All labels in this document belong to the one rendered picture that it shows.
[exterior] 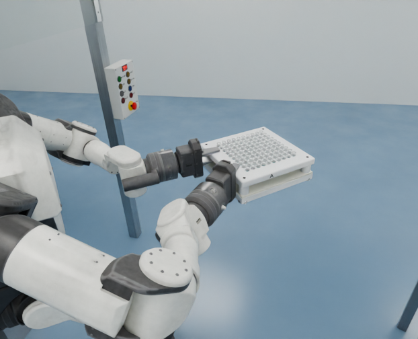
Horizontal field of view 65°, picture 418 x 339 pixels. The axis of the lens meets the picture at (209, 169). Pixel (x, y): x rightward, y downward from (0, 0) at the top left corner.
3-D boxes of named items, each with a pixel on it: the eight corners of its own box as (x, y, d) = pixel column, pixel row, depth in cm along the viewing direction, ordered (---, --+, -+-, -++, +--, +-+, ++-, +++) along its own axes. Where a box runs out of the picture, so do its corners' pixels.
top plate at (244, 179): (263, 131, 113) (264, 126, 112) (314, 164, 94) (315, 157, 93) (199, 148, 103) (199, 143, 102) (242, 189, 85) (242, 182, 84)
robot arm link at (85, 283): (179, 307, 38) (13, 227, 41) (144, 388, 42) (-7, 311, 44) (199, 260, 50) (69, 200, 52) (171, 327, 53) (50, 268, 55)
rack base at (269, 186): (263, 144, 116) (263, 138, 114) (312, 178, 97) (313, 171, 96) (199, 163, 106) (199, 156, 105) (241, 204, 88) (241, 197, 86)
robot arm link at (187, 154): (192, 131, 98) (152, 139, 95) (203, 145, 90) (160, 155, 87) (195, 167, 105) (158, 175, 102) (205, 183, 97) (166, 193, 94)
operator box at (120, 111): (140, 107, 182) (132, 59, 169) (123, 120, 169) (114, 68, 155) (130, 106, 184) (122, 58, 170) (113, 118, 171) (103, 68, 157)
